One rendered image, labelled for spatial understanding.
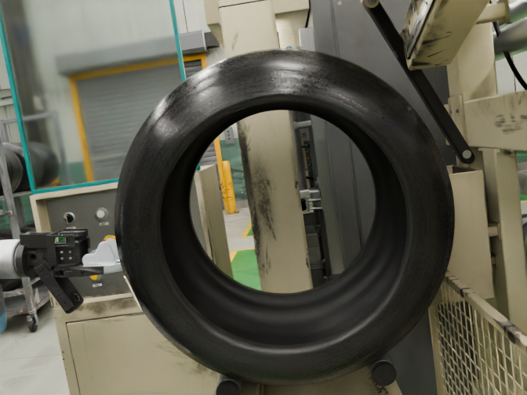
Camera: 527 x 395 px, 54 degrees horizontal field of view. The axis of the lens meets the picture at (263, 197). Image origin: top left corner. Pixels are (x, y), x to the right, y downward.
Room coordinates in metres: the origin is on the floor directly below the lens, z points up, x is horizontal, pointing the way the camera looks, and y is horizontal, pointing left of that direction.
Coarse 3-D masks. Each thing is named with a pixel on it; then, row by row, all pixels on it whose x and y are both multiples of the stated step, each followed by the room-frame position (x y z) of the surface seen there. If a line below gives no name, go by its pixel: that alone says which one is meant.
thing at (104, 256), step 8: (104, 248) 0.96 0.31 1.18; (88, 256) 0.96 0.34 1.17; (96, 256) 0.96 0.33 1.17; (104, 256) 0.96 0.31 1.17; (112, 256) 0.96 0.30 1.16; (88, 264) 0.97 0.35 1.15; (96, 264) 0.96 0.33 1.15; (104, 264) 0.96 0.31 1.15; (112, 264) 0.96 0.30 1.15; (120, 264) 0.96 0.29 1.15; (104, 272) 0.95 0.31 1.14; (112, 272) 0.96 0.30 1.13
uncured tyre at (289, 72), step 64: (256, 64) 0.85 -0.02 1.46; (320, 64) 0.85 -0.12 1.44; (192, 128) 0.84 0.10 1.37; (384, 128) 0.83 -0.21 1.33; (128, 192) 0.86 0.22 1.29; (384, 192) 1.11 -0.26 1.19; (448, 192) 0.85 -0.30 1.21; (128, 256) 0.86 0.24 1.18; (192, 256) 1.13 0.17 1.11; (384, 256) 1.11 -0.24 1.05; (448, 256) 0.86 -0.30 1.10; (192, 320) 0.84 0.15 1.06; (256, 320) 1.11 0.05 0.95; (320, 320) 1.10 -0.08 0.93; (384, 320) 0.83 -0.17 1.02
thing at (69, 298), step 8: (40, 264) 0.97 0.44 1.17; (40, 272) 0.97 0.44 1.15; (48, 272) 0.97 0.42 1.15; (48, 280) 0.97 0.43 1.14; (56, 280) 0.97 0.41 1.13; (64, 280) 1.00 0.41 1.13; (48, 288) 0.97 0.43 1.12; (56, 288) 0.97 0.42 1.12; (64, 288) 0.98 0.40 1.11; (72, 288) 1.00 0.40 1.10; (56, 296) 0.97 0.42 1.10; (64, 296) 0.97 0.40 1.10; (72, 296) 0.98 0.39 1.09; (80, 296) 1.00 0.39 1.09; (64, 304) 0.97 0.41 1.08; (72, 304) 0.97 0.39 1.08; (80, 304) 0.99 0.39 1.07
